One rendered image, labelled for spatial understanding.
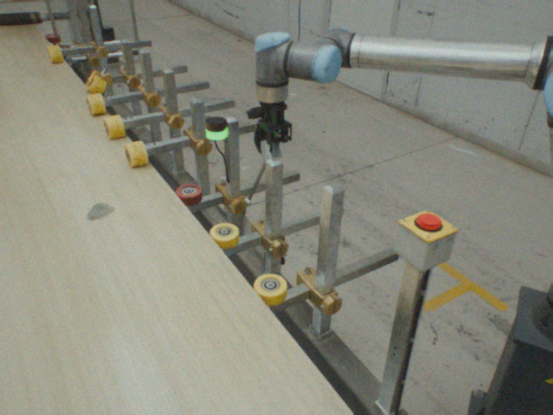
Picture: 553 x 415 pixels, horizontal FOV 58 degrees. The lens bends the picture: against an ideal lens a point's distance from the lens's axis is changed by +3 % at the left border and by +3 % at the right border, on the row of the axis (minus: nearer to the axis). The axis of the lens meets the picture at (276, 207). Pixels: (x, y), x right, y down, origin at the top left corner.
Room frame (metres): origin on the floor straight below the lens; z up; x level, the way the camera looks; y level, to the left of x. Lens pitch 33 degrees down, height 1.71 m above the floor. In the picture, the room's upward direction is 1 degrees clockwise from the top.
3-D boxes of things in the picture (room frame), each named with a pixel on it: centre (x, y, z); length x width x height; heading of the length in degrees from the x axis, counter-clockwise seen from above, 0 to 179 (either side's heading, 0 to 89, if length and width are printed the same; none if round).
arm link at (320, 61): (1.25, -0.09, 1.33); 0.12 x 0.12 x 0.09; 65
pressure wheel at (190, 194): (1.30, 0.28, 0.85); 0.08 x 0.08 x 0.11
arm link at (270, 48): (1.29, 0.02, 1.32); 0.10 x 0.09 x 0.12; 65
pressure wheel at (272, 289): (0.88, 0.01, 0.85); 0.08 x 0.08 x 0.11
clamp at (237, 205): (1.35, 0.15, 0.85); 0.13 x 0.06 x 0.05; 32
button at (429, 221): (0.69, -0.26, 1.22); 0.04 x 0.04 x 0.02
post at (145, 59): (1.97, 0.54, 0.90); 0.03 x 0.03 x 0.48; 32
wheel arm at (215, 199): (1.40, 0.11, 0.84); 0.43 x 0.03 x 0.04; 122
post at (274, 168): (1.12, 0.01, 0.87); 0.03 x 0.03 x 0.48; 32
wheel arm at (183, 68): (2.27, 0.61, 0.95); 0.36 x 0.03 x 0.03; 122
